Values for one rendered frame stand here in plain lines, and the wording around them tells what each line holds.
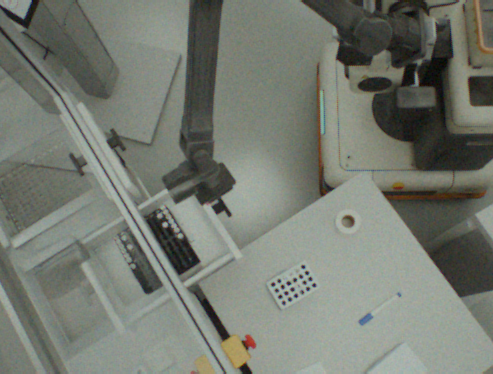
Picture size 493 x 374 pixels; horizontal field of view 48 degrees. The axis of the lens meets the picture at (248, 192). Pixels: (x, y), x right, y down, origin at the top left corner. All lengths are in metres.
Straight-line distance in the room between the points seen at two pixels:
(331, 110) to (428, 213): 0.62
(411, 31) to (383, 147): 0.96
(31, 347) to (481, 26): 1.53
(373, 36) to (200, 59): 0.37
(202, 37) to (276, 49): 1.59
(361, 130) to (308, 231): 0.72
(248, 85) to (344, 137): 0.60
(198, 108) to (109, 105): 1.49
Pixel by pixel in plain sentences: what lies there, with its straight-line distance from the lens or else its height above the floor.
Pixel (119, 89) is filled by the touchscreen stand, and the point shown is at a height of 0.04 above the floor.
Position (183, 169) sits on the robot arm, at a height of 1.17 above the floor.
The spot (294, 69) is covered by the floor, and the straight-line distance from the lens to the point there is 2.61.
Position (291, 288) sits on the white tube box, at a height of 0.77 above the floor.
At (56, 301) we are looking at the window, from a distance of 0.51.
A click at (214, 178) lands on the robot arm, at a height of 1.15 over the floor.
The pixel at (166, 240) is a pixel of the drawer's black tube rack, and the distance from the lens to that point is 1.47.
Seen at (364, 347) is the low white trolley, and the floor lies 0.76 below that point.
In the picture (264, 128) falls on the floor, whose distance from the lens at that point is 2.49.
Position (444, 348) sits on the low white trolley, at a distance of 1.62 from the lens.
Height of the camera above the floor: 2.32
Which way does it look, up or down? 75 degrees down
